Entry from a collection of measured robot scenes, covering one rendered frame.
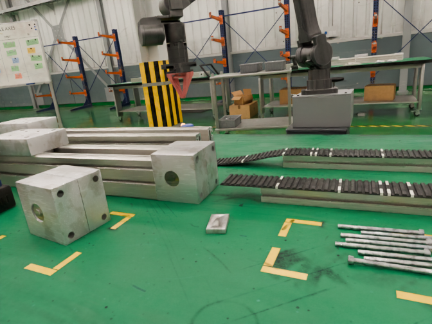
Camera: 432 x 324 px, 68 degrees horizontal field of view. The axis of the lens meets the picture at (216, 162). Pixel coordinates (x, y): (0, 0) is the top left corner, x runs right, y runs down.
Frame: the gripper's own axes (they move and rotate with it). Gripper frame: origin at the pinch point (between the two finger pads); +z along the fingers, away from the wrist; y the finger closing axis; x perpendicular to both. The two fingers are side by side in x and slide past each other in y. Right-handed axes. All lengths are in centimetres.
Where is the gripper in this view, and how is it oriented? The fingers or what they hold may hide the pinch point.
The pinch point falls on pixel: (182, 95)
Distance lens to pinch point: 97.2
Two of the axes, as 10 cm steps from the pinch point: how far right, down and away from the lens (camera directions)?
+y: -3.9, 3.1, -8.7
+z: 0.9, 9.5, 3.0
